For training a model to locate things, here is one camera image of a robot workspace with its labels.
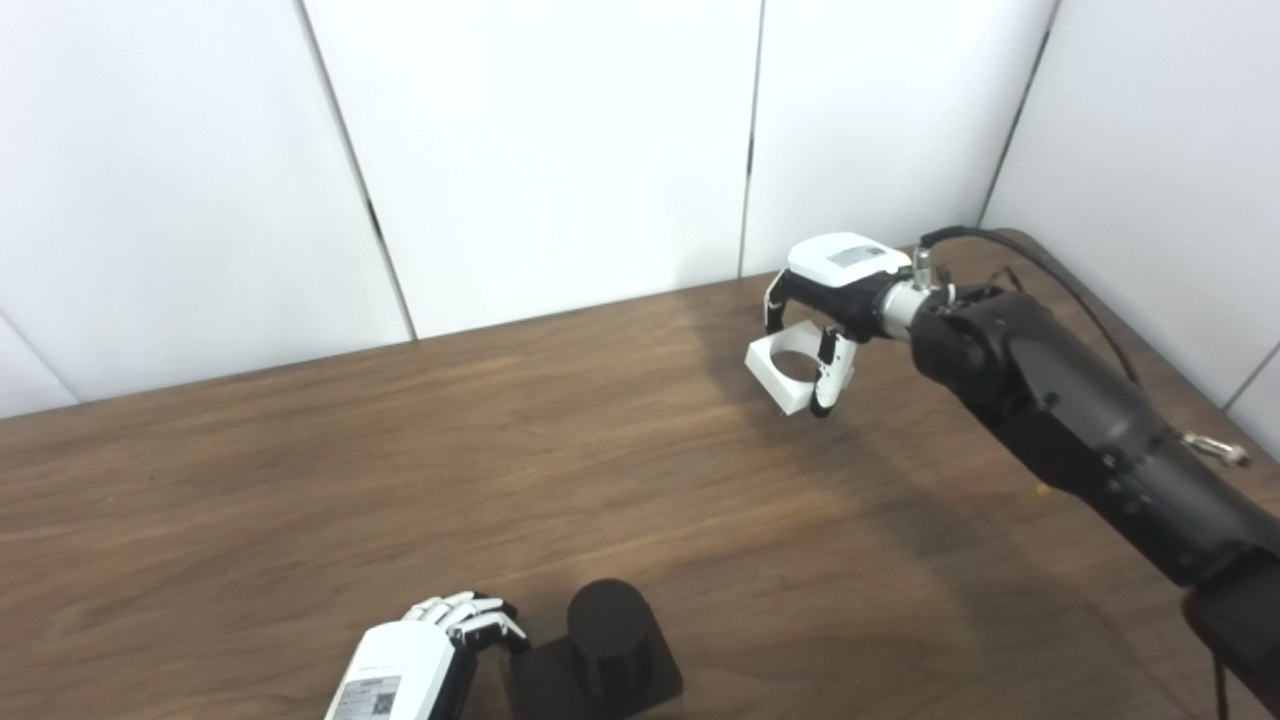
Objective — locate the metal clip on right arm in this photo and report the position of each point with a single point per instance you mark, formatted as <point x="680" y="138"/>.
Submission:
<point x="1215" y="448"/>

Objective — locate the black peg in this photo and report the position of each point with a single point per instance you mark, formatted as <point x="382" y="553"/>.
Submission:
<point x="605" y="635"/>

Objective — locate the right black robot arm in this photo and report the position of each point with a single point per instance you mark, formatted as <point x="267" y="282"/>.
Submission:
<point x="1080" y="420"/>

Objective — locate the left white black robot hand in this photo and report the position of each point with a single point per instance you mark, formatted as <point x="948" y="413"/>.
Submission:
<point x="395" y="665"/>

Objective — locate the white square piece with hole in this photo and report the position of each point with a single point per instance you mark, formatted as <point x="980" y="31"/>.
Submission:
<point x="795" y="398"/>

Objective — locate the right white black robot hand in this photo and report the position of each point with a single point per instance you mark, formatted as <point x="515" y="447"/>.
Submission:
<point x="845" y="285"/>

